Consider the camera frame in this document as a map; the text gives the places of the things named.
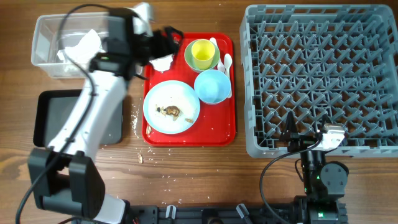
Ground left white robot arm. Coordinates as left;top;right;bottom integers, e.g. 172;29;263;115
26;2;180;223

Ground white plastic spoon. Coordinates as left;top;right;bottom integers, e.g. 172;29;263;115
224;54;233;82

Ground clear plastic waste bin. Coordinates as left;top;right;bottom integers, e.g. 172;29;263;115
31;12;108;79

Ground black rectangular tray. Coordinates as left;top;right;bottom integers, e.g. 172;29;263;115
33;90;123;147

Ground grey dishwasher rack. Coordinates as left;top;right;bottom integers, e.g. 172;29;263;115
239;4;397;158

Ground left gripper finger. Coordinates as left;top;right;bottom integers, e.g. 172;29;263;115
164;26;183;56
150;30;168;59

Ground light blue plate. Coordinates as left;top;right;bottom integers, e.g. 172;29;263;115
143;80;200;134

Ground white plastic fork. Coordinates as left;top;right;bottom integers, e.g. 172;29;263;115
210;37;226;73

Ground food crumb on table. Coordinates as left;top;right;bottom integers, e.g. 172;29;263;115
138;154;144;164

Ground large white napkin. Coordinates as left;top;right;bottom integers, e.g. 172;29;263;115
57;29;104;63

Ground light blue bowl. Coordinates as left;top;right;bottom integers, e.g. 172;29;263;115
194;70;232;105

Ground green bowl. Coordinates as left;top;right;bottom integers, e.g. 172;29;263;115
184;39;215;73

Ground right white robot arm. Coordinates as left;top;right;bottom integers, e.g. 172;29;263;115
279;111;349;223

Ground small white napkin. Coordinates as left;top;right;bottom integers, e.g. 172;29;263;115
150;54;174;73

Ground red serving tray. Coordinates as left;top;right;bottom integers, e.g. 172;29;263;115
142;32;236;147

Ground yellow cup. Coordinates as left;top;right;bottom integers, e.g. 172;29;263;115
191;39;216;70

